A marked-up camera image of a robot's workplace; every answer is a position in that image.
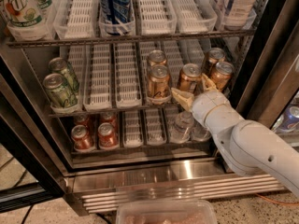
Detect red can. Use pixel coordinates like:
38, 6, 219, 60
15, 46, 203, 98
74, 114, 92, 131
71, 125, 94, 152
98, 122, 118, 149
100, 112, 118, 131

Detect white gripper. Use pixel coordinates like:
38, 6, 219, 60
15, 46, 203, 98
171, 74, 244, 141

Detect green can front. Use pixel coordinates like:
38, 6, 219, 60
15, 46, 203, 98
43, 73, 78, 108

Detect blue pepsi bottle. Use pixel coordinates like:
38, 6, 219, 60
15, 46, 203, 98
99, 0, 134, 35

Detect clear plastic container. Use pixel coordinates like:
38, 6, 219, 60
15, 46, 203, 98
116, 200, 218, 224

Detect wire shelf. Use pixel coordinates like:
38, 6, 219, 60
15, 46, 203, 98
50, 98, 185, 118
6, 29, 255, 49

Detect black cable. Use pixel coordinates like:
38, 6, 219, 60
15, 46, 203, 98
20, 204, 36, 224

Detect top wire shelf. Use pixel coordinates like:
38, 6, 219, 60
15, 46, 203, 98
6, 29, 255, 49

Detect white label bottle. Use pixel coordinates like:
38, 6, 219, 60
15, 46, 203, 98
211, 0, 256, 31

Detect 7up bottle front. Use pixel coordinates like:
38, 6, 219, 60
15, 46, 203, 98
1, 0, 47, 41

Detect green can rear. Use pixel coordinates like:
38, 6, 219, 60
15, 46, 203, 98
49, 57, 79, 94

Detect clear water bottle left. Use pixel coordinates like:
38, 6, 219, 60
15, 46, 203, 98
170, 111, 194, 144

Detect middle wire shelf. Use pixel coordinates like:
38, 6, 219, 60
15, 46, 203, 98
50, 98, 185, 118

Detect blue can behind door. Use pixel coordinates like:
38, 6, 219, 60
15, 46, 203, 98
277, 105, 299, 133

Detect orange can rear left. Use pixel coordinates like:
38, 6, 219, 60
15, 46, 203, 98
147, 49, 167, 66

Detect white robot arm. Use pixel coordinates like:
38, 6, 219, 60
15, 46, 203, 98
171, 85, 299, 196

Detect orange can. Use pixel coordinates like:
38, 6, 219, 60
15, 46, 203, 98
210, 62, 235, 91
202, 48, 225, 76
148, 65, 170, 99
147, 49, 167, 66

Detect red can rear left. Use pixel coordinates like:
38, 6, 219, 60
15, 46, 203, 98
74, 114, 92, 131

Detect green can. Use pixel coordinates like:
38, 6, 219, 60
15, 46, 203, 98
49, 57, 79, 94
43, 73, 78, 108

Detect stainless fridge base grille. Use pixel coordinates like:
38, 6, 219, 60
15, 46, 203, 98
64, 160, 284, 216

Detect orange can front left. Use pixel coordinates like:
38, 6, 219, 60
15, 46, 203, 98
148, 65, 170, 99

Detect orange can front right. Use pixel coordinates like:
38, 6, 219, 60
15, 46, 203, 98
210, 62, 235, 91

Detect red can front right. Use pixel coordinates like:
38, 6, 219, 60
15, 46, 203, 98
98, 122, 118, 149

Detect red can front left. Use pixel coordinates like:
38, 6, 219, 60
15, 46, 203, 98
71, 125, 94, 152

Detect red can rear right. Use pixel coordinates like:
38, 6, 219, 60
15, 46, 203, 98
100, 112, 118, 131

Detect orange cable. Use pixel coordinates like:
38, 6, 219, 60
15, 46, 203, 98
255, 193, 299, 207

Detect clear water bottle right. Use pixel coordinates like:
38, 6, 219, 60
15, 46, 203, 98
191, 122, 211, 142

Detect clear water bottle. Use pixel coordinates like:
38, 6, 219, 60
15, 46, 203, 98
170, 111, 194, 144
191, 122, 211, 142

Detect orange can rear right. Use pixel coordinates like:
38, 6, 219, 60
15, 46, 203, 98
202, 48, 225, 76

